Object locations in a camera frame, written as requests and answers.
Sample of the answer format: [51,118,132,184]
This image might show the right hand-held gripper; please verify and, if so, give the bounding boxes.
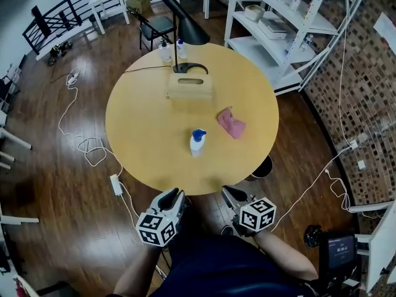
[221,185,277,238]

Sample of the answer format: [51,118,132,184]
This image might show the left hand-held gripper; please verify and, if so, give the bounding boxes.
[135,187,190,248]

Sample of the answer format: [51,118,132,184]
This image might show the white bottle blue pump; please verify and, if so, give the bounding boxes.
[189,129,207,158]

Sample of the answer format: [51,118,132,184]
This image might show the pink cloth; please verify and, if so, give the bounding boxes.
[216,105,248,140]

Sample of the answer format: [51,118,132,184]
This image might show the person's left forearm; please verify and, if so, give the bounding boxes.
[113,243,165,296]

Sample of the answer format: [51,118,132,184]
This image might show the person's right forearm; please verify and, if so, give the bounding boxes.
[255,229,319,281]

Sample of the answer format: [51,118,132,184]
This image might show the clear pump bottle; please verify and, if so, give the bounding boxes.
[160,38,173,63]

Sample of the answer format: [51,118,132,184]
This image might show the red cloth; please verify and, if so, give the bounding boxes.
[14,277,28,297]

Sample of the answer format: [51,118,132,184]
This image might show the black waste bin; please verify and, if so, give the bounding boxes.
[246,155,273,182]

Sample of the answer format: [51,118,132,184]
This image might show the white power strip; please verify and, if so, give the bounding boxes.
[110,174,124,197]

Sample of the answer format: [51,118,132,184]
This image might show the person's navy blue shirt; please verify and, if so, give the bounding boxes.
[106,233,319,297]

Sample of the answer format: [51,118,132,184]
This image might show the black plastic bag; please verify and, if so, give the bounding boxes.
[304,225,323,248]

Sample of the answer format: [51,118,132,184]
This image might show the wooden tissue box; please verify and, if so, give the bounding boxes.
[166,74,214,100]

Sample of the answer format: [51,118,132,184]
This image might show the black monitor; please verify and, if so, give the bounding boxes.
[318,231,358,278]

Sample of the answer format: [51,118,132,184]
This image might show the small white power adapter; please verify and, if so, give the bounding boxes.
[67,67,81,84]

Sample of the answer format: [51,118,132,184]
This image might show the white metal shelving unit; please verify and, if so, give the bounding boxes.
[224,0,372,97]

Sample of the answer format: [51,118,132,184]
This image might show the white storage box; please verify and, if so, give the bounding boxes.
[257,17,288,40]

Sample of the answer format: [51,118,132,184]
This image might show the curved white table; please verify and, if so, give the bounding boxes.
[12,273,40,297]

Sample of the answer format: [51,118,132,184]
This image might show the black desk lamp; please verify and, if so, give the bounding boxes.
[157,0,211,75]

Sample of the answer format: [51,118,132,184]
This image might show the black folding chair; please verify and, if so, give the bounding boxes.
[128,7,178,51]

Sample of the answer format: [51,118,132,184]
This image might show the white plastic tray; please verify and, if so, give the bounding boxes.
[244,4,266,22]

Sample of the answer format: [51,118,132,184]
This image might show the black mesh chair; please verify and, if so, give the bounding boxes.
[0,63,22,111]

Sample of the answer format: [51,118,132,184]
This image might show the white side table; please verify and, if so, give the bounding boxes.
[88,0,131,35]

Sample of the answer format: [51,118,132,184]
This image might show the black metal railing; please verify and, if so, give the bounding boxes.
[22,0,131,57]

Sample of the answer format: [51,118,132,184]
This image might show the white paper sheet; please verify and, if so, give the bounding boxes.
[373,12,396,48]

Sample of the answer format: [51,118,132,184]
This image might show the white wall cable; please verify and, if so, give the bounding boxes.
[272,0,384,231]

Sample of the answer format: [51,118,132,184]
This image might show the long white floor cable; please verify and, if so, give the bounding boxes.
[58,68,143,221]

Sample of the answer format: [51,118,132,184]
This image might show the black harness straps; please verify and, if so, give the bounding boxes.
[306,273,363,297]

